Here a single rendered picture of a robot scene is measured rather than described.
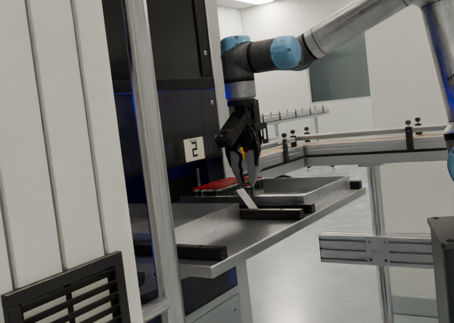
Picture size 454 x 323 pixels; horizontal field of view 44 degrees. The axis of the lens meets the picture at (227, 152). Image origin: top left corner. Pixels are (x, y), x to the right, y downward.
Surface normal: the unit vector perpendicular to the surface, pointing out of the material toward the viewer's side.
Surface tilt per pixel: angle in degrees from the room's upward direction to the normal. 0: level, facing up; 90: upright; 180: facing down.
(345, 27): 109
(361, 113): 90
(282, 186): 90
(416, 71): 90
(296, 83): 90
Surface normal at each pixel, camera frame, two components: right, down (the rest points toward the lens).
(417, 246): -0.55, 0.13
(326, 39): -0.30, 0.46
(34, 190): 0.83, -0.05
